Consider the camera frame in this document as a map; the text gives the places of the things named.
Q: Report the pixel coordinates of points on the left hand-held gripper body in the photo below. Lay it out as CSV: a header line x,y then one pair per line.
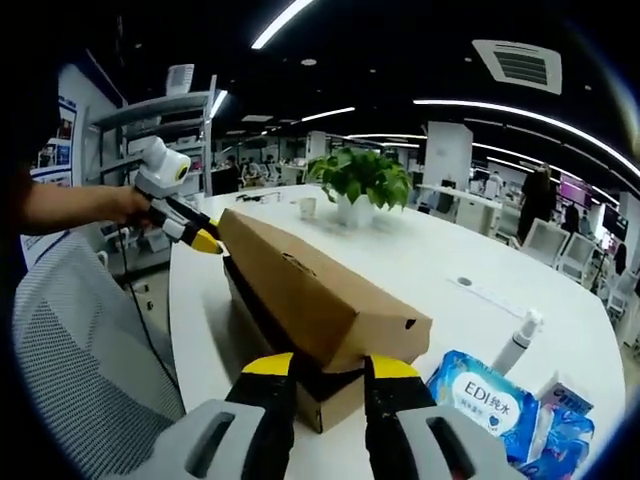
x,y
162,167

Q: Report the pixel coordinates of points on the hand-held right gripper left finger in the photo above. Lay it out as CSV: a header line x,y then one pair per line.
x,y
265,405

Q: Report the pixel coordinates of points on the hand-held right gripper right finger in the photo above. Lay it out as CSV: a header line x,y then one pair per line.
x,y
395,415

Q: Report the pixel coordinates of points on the blue wet wipes pack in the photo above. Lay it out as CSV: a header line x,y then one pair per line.
x,y
480,405

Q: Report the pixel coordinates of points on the brown cardboard shoe box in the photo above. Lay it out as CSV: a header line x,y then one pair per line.
x,y
310,290

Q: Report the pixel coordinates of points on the white spray bottle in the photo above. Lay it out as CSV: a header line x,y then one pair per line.
x,y
515,345

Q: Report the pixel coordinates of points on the blue tissue pack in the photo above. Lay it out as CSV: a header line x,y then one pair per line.
x,y
565,440

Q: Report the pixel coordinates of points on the person's left hand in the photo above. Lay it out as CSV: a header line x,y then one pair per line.
x,y
130,207

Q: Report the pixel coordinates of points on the grey metal shelf rack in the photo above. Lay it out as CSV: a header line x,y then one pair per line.
x,y
150,110

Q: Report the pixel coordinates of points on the small white cup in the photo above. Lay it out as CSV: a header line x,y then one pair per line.
x,y
308,208

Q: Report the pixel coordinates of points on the white desk socket panel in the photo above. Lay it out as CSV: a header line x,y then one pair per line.
x,y
485,295

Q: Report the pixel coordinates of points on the grey mesh office chair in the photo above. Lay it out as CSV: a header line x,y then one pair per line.
x,y
85,360

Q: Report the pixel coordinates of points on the green plant in white pot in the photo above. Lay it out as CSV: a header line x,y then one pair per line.
x,y
360,180

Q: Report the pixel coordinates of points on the ceiling light strip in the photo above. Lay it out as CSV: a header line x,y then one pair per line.
x,y
280,25
525,117

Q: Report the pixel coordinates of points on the row of white office chairs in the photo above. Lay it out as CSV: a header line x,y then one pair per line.
x,y
542,242

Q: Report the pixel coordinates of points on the purple screen monitor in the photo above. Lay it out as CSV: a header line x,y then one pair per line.
x,y
576,189

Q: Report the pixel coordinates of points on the dark screen monitor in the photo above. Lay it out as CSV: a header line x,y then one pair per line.
x,y
615,222

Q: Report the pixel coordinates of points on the ceiling air vent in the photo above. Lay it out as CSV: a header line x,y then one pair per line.
x,y
517,67

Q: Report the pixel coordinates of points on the wall poster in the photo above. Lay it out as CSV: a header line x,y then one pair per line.
x,y
62,130

